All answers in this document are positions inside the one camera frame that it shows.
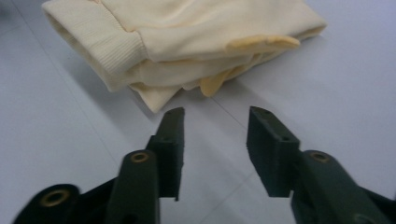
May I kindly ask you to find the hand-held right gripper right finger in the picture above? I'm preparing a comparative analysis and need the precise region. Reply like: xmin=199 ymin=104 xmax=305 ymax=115
xmin=246 ymin=105 xmax=302 ymax=199

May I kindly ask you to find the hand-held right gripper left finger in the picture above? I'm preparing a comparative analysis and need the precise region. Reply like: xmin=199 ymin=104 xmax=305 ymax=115
xmin=145 ymin=106 xmax=186 ymax=202

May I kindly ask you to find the cream garment with ribbed cuffs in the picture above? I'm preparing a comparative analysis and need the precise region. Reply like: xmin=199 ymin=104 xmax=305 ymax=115
xmin=41 ymin=0 xmax=328 ymax=114

